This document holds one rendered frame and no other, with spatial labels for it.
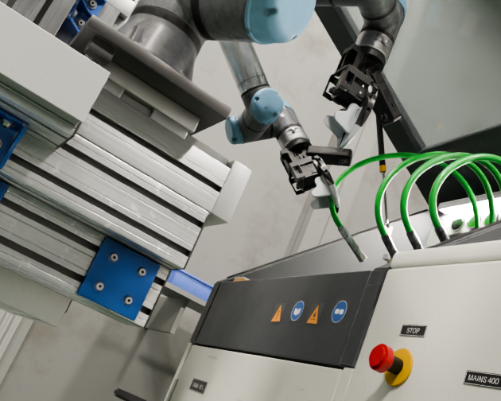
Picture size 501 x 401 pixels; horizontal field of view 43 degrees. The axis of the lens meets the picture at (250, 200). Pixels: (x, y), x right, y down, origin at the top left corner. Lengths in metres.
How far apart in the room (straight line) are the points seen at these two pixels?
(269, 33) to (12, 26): 0.35
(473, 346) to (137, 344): 3.62
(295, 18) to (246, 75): 0.61
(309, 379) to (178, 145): 0.42
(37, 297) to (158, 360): 3.43
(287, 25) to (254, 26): 0.05
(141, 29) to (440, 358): 0.60
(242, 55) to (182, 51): 0.61
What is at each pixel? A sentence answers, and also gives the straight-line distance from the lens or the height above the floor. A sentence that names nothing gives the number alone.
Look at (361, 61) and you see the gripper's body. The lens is 1.33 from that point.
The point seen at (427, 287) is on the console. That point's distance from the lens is 0.90.
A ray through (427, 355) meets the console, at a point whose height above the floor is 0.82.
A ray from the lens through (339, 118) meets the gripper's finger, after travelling 1.25.
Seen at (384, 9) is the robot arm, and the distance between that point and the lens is 1.35.
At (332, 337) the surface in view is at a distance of 1.04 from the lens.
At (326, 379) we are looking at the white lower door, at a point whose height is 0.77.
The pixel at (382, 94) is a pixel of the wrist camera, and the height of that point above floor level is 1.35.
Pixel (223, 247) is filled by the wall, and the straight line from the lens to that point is 4.54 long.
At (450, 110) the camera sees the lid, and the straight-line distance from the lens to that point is 1.80.
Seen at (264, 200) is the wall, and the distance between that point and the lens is 4.74.
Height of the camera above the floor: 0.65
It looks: 19 degrees up
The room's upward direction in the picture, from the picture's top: 23 degrees clockwise
